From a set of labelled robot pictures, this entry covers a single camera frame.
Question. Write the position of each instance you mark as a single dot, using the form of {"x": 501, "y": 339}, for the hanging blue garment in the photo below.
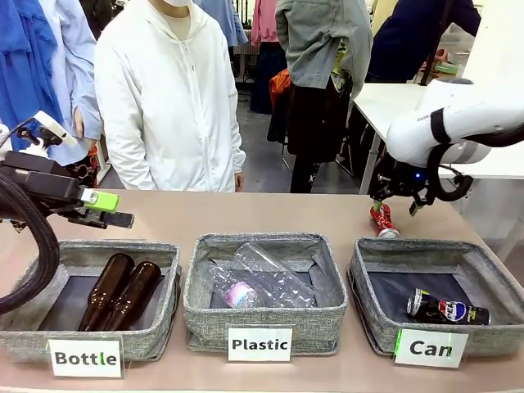
{"x": 233, "y": 20}

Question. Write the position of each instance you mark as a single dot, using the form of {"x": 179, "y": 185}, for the white side table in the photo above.
{"x": 380, "y": 106}

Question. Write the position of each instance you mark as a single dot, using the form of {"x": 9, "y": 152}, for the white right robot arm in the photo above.
{"x": 413, "y": 135}

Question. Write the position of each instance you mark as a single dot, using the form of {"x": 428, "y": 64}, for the crushed black Pepsi can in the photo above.
{"x": 446, "y": 309}

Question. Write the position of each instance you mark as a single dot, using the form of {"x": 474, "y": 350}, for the white stand leg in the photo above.
{"x": 511, "y": 237}

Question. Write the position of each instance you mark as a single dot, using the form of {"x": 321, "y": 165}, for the plastic bottle with pink label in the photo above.
{"x": 239, "y": 294}

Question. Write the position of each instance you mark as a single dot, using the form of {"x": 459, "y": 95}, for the white Plastic label sign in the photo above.
{"x": 260, "y": 344}

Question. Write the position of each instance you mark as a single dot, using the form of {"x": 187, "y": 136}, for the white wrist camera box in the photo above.
{"x": 53, "y": 127}

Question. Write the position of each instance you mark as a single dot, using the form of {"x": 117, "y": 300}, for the white face mask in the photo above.
{"x": 176, "y": 2}

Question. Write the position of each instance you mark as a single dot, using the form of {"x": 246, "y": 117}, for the person's right forearm white sleeve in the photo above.
{"x": 110, "y": 163}

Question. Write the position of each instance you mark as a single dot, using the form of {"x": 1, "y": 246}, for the grey fabric basket labelled Plastic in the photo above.
{"x": 204, "y": 323}

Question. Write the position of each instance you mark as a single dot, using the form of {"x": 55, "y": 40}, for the white Can label sign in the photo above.
{"x": 430, "y": 348}

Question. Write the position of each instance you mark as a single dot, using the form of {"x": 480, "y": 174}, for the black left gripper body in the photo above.
{"x": 45, "y": 184}

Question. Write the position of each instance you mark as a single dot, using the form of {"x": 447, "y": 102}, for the person's left hand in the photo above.
{"x": 239, "y": 182}

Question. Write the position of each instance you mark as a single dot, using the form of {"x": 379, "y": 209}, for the black stand pole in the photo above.
{"x": 430, "y": 61}

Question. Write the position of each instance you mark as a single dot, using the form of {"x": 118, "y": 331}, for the grey fabric basket labelled Bottle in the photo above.
{"x": 143, "y": 344}

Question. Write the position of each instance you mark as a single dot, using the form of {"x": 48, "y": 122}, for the dark navy hanging garment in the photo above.
{"x": 262, "y": 82}

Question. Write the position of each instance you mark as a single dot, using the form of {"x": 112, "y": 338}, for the person in grey jacket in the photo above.
{"x": 319, "y": 41}

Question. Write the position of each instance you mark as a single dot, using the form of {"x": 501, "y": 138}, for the brown glass bottle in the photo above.
{"x": 110, "y": 278}
{"x": 143, "y": 282}

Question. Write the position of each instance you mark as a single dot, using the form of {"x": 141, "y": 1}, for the person in navy top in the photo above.
{"x": 409, "y": 41}

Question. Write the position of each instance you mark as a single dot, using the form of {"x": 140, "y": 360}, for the clear plastic storage containers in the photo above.
{"x": 458, "y": 41}

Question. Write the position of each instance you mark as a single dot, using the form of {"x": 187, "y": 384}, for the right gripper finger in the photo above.
{"x": 378, "y": 203}
{"x": 415, "y": 206}

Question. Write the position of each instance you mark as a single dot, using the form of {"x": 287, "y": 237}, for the person's left forearm white sleeve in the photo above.
{"x": 237, "y": 151}

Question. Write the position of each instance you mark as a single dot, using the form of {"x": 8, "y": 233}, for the person in white hoodie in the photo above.
{"x": 163, "y": 102}

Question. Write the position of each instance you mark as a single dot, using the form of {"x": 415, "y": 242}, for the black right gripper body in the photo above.
{"x": 403, "y": 180}

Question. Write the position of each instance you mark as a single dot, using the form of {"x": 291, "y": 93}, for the crushed red soda can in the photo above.
{"x": 385, "y": 224}

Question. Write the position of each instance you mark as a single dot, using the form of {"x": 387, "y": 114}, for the white Bottle label sign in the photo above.
{"x": 86, "y": 358}

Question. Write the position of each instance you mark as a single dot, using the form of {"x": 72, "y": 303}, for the orange bag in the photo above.
{"x": 280, "y": 84}

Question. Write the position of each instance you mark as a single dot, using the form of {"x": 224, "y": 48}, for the background person's bare hand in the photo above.
{"x": 79, "y": 123}

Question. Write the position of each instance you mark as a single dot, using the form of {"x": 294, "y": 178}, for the grey fabric basket labelled Can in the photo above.
{"x": 491, "y": 340}

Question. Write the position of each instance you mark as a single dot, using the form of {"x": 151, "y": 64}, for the clear crushed plastic bottle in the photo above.
{"x": 282, "y": 282}

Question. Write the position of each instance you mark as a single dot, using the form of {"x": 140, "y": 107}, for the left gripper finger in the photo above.
{"x": 107, "y": 201}
{"x": 120, "y": 220}

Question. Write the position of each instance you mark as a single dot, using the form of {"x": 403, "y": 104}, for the red floral black skirt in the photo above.
{"x": 84, "y": 174}

